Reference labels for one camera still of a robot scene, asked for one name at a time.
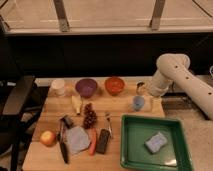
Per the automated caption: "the orange bowl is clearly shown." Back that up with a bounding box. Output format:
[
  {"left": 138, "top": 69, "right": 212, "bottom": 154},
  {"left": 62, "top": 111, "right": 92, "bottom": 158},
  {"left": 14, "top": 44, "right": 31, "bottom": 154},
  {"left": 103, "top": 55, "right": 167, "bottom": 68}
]
[{"left": 105, "top": 77, "right": 125, "bottom": 96}]

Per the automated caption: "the small black brush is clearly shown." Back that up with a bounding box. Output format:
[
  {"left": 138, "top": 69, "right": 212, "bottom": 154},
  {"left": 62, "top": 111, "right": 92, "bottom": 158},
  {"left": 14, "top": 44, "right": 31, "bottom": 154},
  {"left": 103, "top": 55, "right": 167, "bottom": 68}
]
[{"left": 61, "top": 115, "right": 73, "bottom": 129}]

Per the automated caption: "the black handled knife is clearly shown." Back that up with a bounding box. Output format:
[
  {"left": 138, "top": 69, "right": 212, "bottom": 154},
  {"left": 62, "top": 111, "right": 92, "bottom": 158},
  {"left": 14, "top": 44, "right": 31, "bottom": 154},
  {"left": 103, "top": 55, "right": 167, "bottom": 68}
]
[{"left": 59, "top": 121, "right": 69, "bottom": 164}]

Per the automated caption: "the banana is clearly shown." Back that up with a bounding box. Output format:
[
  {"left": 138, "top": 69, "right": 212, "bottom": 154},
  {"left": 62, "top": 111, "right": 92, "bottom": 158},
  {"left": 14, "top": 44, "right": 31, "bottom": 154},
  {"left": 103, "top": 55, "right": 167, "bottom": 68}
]
[{"left": 71, "top": 96, "right": 82, "bottom": 115}]

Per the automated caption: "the blue sponge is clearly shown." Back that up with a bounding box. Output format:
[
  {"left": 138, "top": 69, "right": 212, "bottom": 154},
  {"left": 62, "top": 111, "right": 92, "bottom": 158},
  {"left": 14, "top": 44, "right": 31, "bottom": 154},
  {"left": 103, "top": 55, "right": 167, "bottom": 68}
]
[{"left": 145, "top": 132, "right": 168, "bottom": 154}]

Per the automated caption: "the bunch of dark grapes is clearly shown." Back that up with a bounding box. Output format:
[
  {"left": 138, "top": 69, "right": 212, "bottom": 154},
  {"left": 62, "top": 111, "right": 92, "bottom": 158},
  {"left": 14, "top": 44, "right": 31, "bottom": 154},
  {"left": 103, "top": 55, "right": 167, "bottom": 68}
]
[{"left": 83, "top": 103, "right": 97, "bottom": 129}]

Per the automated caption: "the black rectangular block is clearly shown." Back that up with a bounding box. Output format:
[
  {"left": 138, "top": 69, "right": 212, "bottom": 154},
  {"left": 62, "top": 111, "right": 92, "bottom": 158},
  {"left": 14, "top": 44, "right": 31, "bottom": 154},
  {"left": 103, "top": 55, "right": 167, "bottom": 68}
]
[{"left": 96, "top": 129, "right": 110, "bottom": 154}]

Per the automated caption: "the metal fork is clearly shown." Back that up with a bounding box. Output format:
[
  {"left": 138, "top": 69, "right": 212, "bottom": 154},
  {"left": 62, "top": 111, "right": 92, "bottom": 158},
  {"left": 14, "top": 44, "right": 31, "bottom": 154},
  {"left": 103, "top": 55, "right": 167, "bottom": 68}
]
[{"left": 105, "top": 112, "right": 113, "bottom": 139}]

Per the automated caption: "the blue cup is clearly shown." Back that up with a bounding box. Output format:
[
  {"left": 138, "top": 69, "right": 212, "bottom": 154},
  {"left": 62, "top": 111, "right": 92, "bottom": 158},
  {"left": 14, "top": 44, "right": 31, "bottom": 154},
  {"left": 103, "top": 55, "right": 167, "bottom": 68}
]
[{"left": 133, "top": 96, "right": 145, "bottom": 111}]

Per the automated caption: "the black office chair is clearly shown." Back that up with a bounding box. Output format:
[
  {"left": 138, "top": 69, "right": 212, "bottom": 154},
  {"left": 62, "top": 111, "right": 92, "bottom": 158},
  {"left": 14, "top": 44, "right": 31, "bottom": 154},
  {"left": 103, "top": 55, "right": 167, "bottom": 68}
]
[{"left": 0, "top": 76, "right": 44, "bottom": 171}]

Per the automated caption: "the purple bowl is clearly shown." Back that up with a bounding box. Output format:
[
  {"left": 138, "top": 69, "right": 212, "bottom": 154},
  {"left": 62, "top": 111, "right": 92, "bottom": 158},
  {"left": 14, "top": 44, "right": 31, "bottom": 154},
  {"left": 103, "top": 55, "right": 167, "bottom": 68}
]
[{"left": 75, "top": 78, "right": 98, "bottom": 98}]

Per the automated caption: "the red yellow apple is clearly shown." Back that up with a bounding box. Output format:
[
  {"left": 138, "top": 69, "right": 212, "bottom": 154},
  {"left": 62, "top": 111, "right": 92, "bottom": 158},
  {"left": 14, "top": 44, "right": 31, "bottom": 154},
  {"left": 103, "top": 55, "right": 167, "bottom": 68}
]
[{"left": 40, "top": 131, "right": 55, "bottom": 146}]

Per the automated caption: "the white cup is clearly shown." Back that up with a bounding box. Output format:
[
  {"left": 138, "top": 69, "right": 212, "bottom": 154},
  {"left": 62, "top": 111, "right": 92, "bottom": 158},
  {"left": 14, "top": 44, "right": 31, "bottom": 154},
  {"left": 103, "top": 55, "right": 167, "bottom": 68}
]
[{"left": 51, "top": 79, "right": 66, "bottom": 96}]

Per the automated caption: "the green tray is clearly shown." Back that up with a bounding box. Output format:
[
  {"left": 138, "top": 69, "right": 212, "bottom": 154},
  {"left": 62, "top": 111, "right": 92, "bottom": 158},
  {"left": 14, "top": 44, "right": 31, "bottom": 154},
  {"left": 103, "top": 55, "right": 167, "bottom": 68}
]
[{"left": 120, "top": 115, "right": 194, "bottom": 171}]

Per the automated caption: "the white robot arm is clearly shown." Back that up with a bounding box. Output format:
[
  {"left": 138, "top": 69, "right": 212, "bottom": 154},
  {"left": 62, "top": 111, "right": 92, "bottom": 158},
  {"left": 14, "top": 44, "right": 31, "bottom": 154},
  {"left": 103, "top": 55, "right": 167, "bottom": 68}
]
[{"left": 148, "top": 53, "right": 213, "bottom": 120}]

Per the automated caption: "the grey-blue cloth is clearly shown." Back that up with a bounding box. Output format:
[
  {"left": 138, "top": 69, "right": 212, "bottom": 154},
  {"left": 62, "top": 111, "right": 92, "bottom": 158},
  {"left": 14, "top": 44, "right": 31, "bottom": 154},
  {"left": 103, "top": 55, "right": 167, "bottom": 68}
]
[{"left": 66, "top": 126, "right": 90, "bottom": 154}]

